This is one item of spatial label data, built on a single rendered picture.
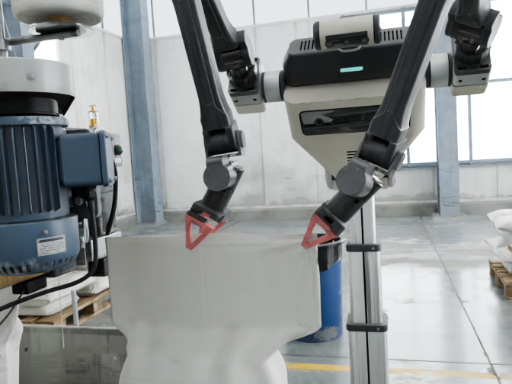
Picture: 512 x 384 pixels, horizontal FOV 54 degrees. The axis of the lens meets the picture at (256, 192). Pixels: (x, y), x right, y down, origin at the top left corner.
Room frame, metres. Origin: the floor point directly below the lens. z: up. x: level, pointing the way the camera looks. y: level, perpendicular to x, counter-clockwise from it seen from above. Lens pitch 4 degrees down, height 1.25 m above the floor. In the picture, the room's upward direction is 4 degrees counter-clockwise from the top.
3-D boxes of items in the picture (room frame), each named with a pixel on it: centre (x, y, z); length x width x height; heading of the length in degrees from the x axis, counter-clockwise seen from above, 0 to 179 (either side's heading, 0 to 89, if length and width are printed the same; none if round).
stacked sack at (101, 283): (4.43, 1.49, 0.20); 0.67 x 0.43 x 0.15; 165
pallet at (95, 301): (4.17, 1.77, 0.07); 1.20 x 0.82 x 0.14; 167
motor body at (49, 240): (0.83, 0.38, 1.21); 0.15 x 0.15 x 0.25
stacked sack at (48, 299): (3.83, 1.64, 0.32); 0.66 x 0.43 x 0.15; 167
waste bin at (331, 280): (3.35, -0.34, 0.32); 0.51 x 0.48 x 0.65; 165
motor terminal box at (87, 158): (0.85, 0.28, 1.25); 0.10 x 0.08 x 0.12; 10
